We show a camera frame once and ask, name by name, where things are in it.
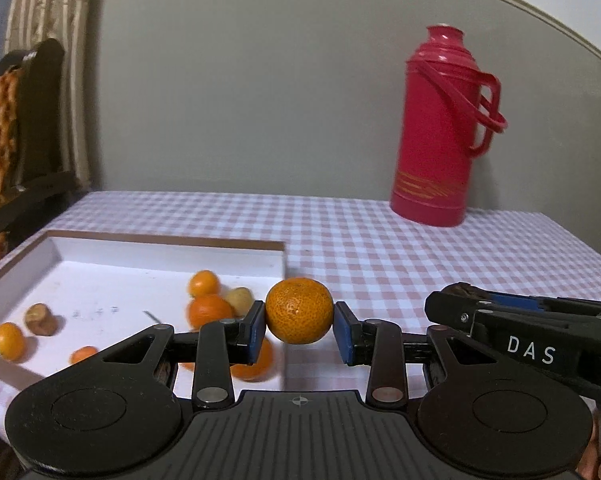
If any large tangerine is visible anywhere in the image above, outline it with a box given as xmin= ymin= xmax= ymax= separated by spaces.
xmin=231 ymin=337 xmax=276 ymax=382
xmin=186 ymin=295 xmax=234 ymax=330

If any wooden wicker sofa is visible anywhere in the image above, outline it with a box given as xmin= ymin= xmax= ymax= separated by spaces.
xmin=0 ymin=47 xmax=77 ymax=259

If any large front tangerine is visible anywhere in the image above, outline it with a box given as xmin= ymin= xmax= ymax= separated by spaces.
xmin=231 ymin=337 xmax=276 ymax=382

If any red thermos flask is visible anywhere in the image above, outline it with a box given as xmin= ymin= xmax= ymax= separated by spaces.
xmin=390 ymin=25 xmax=507 ymax=228

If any small kumquat orange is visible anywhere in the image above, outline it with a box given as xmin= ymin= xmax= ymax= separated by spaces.
xmin=188 ymin=270 xmax=221 ymax=298

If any medium back tangerine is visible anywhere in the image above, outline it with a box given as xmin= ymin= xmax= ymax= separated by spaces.
xmin=265 ymin=278 xmax=334 ymax=344

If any beige striped curtain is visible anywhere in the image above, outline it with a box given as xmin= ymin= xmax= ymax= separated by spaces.
xmin=4 ymin=0 xmax=91 ymax=190

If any brown white cardboard box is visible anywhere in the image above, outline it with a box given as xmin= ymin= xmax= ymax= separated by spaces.
xmin=0 ymin=230 xmax=285 ymax=404

